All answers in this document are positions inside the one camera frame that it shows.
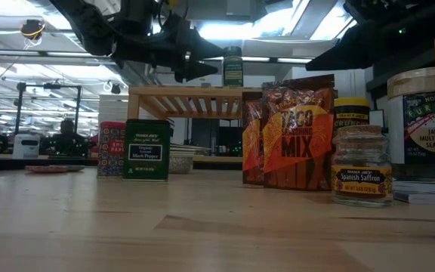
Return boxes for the Yellowstone booklet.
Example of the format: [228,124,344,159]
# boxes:
[390,178,435,193]
[393,190,435,206]

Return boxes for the yellow-lid crunchy onion jar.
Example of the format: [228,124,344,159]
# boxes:
[332,97,372,133]

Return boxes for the stack of flat papers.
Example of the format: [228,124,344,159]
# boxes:
[170,142,213,156]

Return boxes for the small speckled candle cup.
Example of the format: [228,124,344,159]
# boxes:
[168,154,195,175]

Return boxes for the wooden slatted shelf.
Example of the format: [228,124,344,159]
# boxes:
[127,85,266,122]

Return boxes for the black metal frame stand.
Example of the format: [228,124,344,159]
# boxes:
[14,82,82,135]

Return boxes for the red-lid smoked paprika tin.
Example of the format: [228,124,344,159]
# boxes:
[97,121,127,178]

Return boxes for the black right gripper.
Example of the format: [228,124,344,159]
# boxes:
[305,0,435,73]

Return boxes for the person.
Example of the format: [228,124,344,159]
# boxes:
[39,119,97,158]

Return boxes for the tan-lid furikake jar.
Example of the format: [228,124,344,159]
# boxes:
[386,66,435,181]

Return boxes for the black hanging device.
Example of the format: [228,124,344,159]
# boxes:
[19,18,47,50]

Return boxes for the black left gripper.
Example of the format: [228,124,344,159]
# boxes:
[111,0,224,82]

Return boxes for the white printer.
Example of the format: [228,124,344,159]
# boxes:
[12,133,41,159]

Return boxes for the green-lid spice jar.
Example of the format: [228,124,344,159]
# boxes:
[223,45,244,88]

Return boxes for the green black pepper tin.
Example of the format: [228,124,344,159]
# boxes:
[122,119,171,181]

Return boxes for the orange taco seasoning packet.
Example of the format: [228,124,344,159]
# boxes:
[261,74,335,192]
[242,90,266,186]

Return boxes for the black computer box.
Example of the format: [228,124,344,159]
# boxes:
[217,126,248,156]

